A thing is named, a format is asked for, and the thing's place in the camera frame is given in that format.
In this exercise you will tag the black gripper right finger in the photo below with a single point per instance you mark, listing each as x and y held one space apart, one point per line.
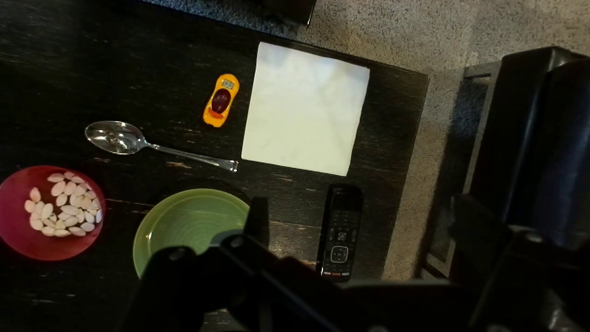
485 237

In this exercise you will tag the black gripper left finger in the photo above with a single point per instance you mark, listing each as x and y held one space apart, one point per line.
257 218

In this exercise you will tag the pile of white seeds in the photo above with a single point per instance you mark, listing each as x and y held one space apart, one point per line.
65 205

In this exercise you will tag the red bowl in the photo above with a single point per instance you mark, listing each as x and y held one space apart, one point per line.
24 237

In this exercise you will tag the silver metal spoon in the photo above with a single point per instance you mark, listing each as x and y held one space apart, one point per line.
116 137

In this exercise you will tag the green bowl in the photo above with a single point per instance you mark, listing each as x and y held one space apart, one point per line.
185 222

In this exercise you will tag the orange toy car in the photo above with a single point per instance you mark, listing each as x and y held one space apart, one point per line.
220 102

